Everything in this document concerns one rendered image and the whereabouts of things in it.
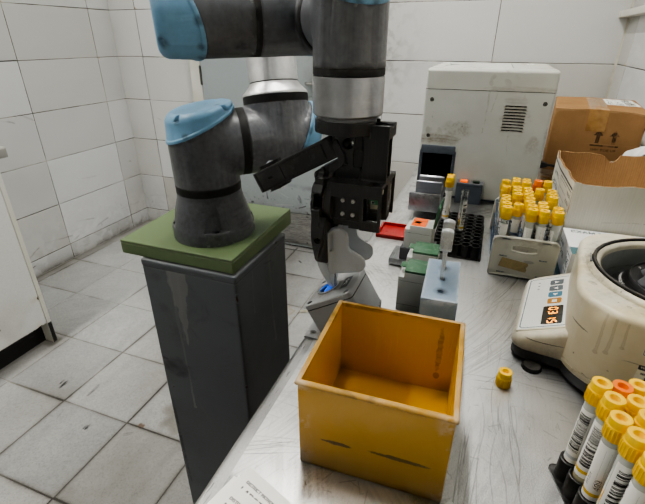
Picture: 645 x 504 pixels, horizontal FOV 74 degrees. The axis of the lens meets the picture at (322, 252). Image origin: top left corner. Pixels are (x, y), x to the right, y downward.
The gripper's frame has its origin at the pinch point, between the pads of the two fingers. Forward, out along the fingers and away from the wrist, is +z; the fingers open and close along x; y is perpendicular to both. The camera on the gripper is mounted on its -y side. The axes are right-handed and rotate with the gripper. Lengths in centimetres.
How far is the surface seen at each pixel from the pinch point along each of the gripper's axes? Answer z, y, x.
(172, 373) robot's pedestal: 35, -37, 8
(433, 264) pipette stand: -2.0, 12.8, 4.2
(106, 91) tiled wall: 2, -214, 178
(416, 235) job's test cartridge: 1.9, 8.2, 21.5
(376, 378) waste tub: 7.2, 9.1, -8.4
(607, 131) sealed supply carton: -5, 49, 97
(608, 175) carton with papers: -3, 42, 56
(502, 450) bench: 8.0, 22.7, -12.9
